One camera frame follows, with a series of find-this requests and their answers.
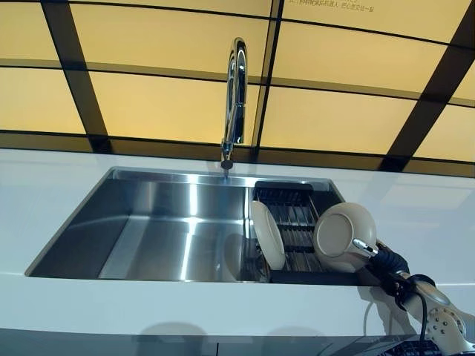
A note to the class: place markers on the chrome gooseneck kitchen faucet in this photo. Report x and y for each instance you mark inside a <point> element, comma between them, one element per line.
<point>237,92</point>

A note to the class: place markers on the white kitchen base cabinet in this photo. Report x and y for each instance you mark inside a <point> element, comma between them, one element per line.
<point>111,345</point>

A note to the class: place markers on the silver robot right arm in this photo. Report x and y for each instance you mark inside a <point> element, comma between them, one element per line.
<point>445,315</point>

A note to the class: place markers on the black sink drying rack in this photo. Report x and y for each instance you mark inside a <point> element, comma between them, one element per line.
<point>293,222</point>

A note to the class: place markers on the beige round plate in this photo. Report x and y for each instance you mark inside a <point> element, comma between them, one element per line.
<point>267,237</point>
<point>337,230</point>

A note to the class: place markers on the stainless steel kitchen sink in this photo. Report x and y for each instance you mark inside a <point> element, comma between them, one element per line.
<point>167,230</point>

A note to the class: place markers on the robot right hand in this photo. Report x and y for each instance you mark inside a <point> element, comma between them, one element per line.
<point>391,263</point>

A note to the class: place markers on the yellow backlit lattice wall panel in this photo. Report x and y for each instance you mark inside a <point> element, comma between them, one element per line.
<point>167,104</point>

